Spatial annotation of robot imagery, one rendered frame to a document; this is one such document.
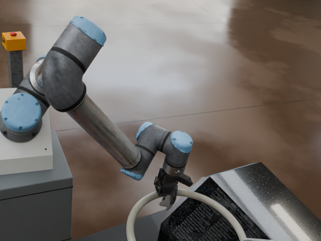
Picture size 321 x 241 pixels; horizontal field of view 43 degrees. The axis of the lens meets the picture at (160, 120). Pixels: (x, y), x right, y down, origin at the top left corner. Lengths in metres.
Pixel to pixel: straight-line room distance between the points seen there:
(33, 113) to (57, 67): 0.57
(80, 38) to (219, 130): 2.99
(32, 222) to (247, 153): 2.28
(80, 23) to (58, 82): 0.18
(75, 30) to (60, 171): 0.96
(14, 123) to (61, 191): 0.47
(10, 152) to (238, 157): 2.31
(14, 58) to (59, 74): 1.67
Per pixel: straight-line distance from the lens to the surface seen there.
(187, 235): 2.05
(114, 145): 1.41
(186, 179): 1.74
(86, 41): 1.18
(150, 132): 1.60
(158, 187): 1.71
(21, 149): 1.95
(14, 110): 1.70
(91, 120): 1.28
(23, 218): 2.08
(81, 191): 3.14
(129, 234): 1.57
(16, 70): 2.85
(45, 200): 2.03
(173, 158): 1.60
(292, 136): 4.30
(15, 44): 2.75
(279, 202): 2.09
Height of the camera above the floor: 2.16
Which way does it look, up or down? 33 degrees down
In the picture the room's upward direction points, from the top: 10 degrees clockwise
